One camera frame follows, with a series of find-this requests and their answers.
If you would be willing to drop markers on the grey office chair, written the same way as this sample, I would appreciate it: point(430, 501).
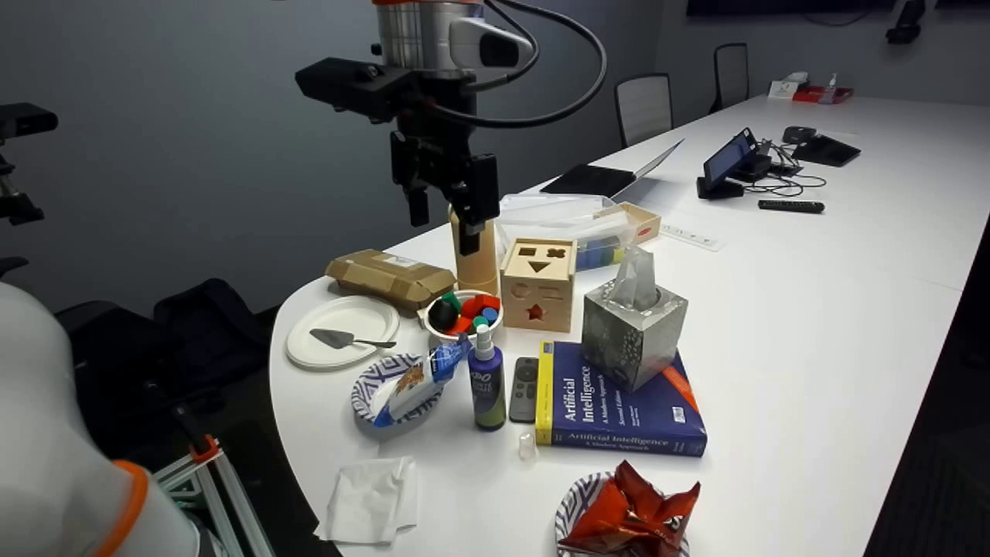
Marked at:
point(645, 105)

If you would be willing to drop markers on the red flat box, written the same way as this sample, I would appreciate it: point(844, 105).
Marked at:
point(828, 93)

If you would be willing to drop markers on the black pen case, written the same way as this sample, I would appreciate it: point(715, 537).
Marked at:
point(793, 205)

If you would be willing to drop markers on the blue snack bag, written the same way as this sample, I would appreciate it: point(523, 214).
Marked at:
point(421, 383)

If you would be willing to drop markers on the tablet on stand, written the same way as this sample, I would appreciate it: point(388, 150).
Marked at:
point(732, 167)

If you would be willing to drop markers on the tan plastic bottle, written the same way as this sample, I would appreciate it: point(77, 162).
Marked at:
point(473, 269)

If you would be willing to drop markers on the brown cardboard box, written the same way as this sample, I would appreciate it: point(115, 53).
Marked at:
point(398, 280)

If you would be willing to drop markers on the wooden shape sorter box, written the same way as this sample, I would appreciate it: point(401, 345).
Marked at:
point(536, 282)

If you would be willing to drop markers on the white tissue pack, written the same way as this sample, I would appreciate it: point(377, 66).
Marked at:
point(788, 87)

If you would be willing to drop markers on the blue hardcover book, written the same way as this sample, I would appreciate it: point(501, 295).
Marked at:
point(578, 406)

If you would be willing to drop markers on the white folded napkin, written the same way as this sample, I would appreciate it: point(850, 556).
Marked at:
point(372, 501)

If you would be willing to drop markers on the purple spray bottle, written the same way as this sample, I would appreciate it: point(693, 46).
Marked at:
point(486, 379)

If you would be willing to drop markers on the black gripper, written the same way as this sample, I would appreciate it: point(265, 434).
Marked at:
point(430, 135)

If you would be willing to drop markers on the grey tissue box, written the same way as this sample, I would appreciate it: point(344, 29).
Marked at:
point(632, 323)

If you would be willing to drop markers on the black pouch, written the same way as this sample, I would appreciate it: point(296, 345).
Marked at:
point(824, 150)

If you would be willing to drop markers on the blue patterned paper plate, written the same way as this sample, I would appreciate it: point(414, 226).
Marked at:
point(374, 385)

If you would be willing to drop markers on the bowl of coloured blocks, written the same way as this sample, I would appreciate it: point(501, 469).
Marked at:
point(460, 315)

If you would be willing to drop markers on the white plastic plate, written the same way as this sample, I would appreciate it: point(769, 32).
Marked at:
point(361, 318)

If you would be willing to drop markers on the clear plastic container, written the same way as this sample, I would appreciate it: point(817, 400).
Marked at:
point(599, 226)

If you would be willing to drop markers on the orange crumpled wrapper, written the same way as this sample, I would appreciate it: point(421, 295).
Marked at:
point(657, 513)

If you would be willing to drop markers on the black bag on floor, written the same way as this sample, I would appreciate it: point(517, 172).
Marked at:
point(134, 370)

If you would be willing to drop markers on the black webcam on mount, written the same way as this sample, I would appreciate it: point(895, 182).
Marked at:
point(908, 23)

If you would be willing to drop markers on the open black laptop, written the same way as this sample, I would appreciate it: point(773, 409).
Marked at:
point(602, 182)

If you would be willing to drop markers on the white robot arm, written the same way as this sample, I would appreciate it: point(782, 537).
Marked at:
point(448, 38)

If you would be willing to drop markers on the black remote control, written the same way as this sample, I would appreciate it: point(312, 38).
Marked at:
point(523, 390)

